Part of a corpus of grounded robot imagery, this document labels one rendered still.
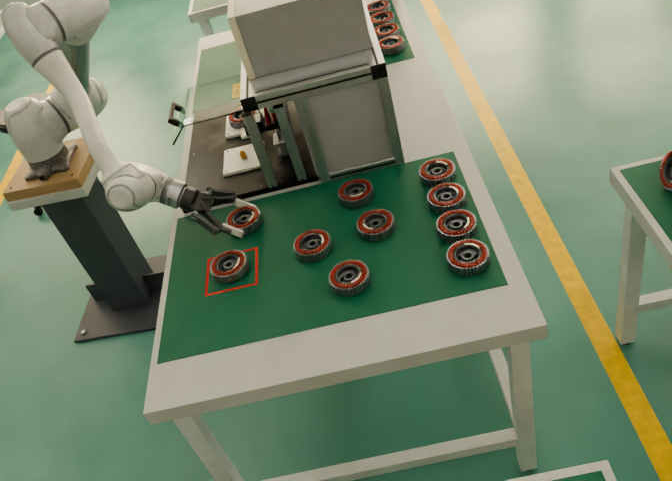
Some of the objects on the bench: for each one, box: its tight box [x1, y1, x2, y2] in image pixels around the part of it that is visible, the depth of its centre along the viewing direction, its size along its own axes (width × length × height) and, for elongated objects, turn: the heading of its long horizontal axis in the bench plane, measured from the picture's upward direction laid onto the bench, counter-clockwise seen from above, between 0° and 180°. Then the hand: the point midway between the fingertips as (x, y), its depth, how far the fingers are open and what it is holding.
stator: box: [226, 205, 263, 235], centre depth 209 cm, size 11×11×4 cm
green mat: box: [157, 151, 508, 364], centre depth 195 cm, size 94×61×1 cm, turn 110°
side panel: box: [297, 77, 405, 183], centre depth 208 cm, size 28×3×32 cm, turn 110°
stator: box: [210, 250, 249, 284], centre depth 195 cm, size 11×11×4 cm
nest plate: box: [223, 141, 265, 177], centre depth 235 cm, size 15×15×1 cm
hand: (243, 219), depth 209 cm, fingers closed on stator, 11 cm apart
